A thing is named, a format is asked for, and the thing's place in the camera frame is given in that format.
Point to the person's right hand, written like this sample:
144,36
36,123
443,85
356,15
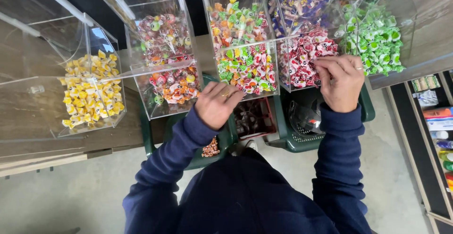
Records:
343,87

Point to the person's left hand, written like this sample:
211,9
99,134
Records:
214,108

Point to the person's left fingers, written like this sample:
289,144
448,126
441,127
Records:
226,90

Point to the heap of red green candies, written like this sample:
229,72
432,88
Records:
247,69

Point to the red plastic crate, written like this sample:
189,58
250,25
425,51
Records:
253,119

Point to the low clear bin, red-green candies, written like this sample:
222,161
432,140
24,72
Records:
272,96

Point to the heap of orange pink lollipops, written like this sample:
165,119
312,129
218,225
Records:
175,87

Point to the dark green plastic basket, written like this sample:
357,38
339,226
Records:
297,143
223,145

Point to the clear bin with red candies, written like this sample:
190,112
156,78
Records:
283,87

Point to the white shoe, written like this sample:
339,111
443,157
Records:
251,144

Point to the bag of orange candies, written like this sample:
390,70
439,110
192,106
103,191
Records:
211,149

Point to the low clear bin with lollipops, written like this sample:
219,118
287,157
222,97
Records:
166,108

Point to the heap of orange green candies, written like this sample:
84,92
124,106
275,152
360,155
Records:
237,23

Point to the heap of red white candies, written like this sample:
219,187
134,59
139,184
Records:
300,58

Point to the heap of pale wrapped lollipops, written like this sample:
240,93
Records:
164,37

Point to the clear bin with blue candies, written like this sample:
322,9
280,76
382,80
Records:
283,28

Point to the person's navy sweatshirt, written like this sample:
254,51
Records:
254,195

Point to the tall clear bin with lollipops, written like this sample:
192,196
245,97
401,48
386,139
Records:
155,3

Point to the heap of yellow wrapped candies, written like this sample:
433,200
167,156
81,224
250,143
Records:
90,92

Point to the heap of green white candies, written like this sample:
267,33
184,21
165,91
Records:
377,41

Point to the clear bin with yellow candies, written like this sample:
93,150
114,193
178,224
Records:
42,99

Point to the clear bin with green candies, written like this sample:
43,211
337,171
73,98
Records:
403,11

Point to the empty clear bin, white strip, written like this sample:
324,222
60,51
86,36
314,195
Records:
32,46

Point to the shelf with assorted products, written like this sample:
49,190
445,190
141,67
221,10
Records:
424,149

